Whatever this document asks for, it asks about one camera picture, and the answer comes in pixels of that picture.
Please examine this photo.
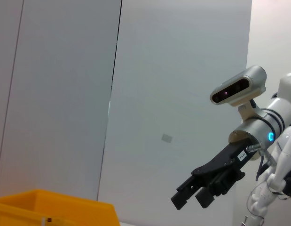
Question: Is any yellow plastic bin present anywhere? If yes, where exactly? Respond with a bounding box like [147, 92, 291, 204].
[0, 189, 121, 226]

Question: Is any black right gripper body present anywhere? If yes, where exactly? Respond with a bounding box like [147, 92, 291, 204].
[191, 137, 256, 179]

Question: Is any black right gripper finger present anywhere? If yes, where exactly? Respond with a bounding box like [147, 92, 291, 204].
[170, 176, 206, 210]
[195, 169, 246, 209]

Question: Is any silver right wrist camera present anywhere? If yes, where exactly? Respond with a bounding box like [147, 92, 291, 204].
[210, 65, 267, 107]

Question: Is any right gripper connector cable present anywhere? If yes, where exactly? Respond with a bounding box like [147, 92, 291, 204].
[246, 144, 277, 181]

